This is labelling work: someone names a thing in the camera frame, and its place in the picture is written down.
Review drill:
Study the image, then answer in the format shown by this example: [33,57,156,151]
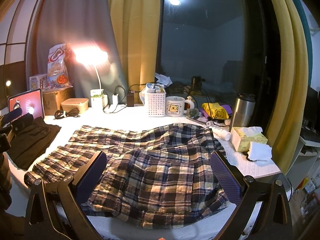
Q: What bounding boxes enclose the tablet with red screen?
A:
[8,88,45,119]

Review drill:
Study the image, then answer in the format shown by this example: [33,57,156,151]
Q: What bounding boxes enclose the yellow curtain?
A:
[266,0,309,173]
[108,0,161,103]

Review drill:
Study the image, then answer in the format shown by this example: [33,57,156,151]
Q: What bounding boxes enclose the tan plastic food container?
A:
[61,98,89,114]

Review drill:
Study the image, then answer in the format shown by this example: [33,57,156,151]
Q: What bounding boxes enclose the white bear mug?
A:
[165,96,195,117]

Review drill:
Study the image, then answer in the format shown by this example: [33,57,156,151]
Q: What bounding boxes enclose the black coiled cable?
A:
[54,107,81,120]

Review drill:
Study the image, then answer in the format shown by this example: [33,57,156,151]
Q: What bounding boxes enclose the yellow cartoon pouch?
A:
[201,102,229,120]

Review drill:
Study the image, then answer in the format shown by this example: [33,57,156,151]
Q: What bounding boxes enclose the black folded garment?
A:
[7,117,61,170]

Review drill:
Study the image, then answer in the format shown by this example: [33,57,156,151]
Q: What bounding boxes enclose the green white milk carton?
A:
[90,89,104,109]

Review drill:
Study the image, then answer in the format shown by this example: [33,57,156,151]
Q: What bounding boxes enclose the white perforated basket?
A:
[145,92,166,117]

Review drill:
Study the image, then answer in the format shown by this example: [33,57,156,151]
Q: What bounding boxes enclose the black power adapter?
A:
[126,92,135,107]

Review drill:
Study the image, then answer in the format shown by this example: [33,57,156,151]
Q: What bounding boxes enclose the yellow curtain right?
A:
[266,0,309,173]

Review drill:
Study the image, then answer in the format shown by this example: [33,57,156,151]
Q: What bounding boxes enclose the grey teal curtain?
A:
[26,0,127,101]

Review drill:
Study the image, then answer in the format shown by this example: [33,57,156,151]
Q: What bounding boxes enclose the snack chip bag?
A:
[47,43,71,89]

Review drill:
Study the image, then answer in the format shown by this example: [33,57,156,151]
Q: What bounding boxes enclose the white lotion tube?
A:
[210,126,232,141]

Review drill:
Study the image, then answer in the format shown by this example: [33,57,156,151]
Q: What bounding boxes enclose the white desk lamp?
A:
[72,44,108,99]

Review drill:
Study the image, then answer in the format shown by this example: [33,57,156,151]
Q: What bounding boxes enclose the left gloved hand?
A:
[0,153,12,210]

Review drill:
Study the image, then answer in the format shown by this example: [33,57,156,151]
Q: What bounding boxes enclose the white illustrated box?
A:
[29,74,49,90]

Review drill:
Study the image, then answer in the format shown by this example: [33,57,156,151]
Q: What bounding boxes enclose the yellow curtain left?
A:
[108,0,161,103]

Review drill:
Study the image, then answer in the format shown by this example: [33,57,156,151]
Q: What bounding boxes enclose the plaid blue cream pants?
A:
[24,123,229,229]

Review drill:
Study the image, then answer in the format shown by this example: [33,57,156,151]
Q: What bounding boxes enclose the steel thermos tumbler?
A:
[229,93,255,131]

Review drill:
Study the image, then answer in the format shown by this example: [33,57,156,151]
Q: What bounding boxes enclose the white phone charger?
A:
[112,93,119,105]

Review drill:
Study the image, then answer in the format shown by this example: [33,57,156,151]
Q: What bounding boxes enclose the brown cardboard box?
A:
[42,87,74,116]

